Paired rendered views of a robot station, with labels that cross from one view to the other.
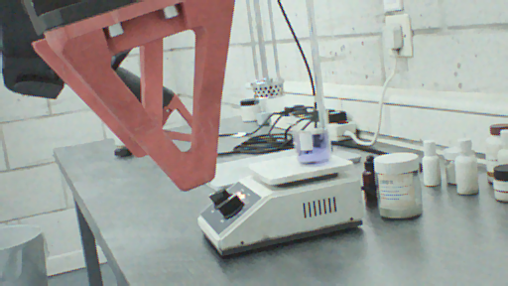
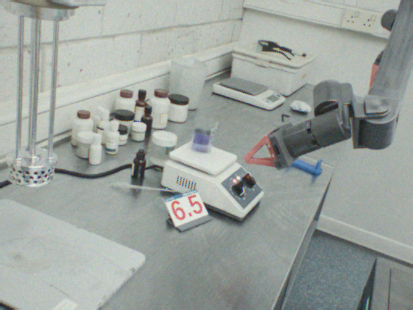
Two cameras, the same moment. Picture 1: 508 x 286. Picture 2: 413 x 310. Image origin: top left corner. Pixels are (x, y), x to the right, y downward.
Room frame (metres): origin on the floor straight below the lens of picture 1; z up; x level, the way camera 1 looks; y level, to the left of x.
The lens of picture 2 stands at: (1.64, 0.53, 1.24)
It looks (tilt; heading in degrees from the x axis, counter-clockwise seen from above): 22 degrees down; 217
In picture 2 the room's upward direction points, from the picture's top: 11 degrees clockwise
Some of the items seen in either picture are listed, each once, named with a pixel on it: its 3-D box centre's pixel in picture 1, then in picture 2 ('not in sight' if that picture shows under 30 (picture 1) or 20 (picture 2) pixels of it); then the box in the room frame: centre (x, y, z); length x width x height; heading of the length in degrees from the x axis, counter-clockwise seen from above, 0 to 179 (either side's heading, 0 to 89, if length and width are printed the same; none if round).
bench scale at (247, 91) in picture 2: not in sight; (249, 92); (0.12, -0.49, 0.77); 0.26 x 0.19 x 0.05; 105
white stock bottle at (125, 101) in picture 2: not in sight; (124, 107); (0.80, -0.44, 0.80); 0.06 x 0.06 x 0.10
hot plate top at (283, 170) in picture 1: (297, 166); (203, 156); (0.89, -0.05, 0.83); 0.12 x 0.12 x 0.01; 15
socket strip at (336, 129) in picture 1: (309, 123); not in sight; (1.68, -0.14, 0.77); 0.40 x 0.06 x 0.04; 20
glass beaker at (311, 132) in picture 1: (311, 136); (202, 135); (0.88, -0.07, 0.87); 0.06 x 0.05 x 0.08; 5
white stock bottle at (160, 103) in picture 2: not in sight; (158, 108); (0.71, -0.40, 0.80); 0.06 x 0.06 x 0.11
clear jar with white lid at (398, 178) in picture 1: (398, 186); (162, 150); (0.88, -0.19, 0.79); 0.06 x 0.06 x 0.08
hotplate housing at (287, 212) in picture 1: (283, 201); (210, 178); (0.88, -0.03, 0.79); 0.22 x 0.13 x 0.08; 105
